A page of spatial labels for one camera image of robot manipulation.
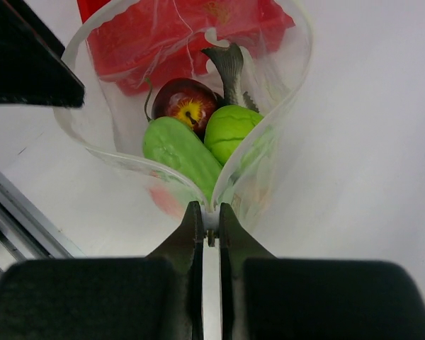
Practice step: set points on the green apple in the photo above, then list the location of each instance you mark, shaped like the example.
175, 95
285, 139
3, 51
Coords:
227, 128

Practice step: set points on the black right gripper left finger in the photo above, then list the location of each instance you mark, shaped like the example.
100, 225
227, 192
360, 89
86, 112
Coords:
158, 296

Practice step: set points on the grey toy fish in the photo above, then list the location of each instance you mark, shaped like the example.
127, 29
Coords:
229, 63

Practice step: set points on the clear zip top bag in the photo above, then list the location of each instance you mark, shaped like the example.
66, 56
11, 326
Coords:
111, 125

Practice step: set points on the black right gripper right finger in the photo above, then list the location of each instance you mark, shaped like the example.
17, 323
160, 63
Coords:
266, 297

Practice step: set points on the red plastic tray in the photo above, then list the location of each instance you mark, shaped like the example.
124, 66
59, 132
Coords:
163, 40

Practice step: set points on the aluminium rail frame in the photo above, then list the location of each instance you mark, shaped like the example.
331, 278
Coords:
26, 233

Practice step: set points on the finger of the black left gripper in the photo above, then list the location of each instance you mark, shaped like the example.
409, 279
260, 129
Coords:
31, 70

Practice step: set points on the green bitter gourd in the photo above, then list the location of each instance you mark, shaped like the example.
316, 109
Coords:
173, 144

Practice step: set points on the dark purple mangosteen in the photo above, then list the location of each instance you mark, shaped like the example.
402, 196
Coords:
187, 100

